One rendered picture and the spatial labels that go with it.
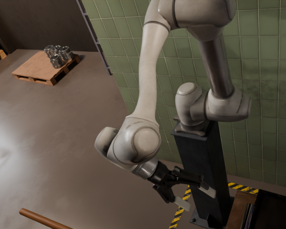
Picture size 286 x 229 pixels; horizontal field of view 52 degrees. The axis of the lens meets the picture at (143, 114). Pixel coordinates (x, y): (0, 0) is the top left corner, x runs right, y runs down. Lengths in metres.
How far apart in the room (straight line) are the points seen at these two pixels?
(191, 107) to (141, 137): 0.83
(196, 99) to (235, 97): 0.20
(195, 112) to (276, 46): 0.56
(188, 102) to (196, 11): 0.59
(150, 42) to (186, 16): 0.15
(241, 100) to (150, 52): 0.61
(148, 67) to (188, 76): 1.05
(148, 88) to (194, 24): 0.34
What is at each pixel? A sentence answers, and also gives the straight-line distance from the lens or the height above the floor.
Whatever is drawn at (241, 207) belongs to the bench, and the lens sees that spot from 1.88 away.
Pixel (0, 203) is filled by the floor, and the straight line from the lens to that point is 3.54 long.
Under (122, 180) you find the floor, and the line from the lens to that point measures 2.92.
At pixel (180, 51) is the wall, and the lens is 1.92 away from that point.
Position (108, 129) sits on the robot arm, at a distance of 0.94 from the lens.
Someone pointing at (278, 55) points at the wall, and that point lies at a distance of 1.78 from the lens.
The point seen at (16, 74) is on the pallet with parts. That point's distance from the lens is 5.48.
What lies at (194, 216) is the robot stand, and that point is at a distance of 2.53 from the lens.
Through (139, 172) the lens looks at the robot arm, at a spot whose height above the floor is 1.48.
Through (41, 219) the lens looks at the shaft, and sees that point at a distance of 1.42.
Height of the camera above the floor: 2.22
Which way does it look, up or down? 40 degrees down
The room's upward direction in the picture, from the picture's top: 21 degrees counter-clockwise
